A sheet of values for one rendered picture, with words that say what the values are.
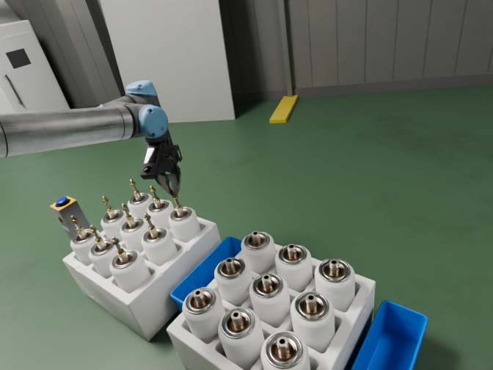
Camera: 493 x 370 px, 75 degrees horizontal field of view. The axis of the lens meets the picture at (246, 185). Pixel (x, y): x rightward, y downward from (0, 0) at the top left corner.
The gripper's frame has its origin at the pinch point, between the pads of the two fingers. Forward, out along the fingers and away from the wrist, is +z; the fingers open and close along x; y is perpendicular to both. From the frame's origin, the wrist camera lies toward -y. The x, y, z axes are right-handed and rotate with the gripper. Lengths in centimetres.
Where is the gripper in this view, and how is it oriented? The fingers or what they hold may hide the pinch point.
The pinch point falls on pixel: (172, 193)
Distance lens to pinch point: 108.3
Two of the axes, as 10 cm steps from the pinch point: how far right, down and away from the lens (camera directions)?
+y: 1.5, -5.4, 8.3
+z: 1.7, 8.4, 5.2
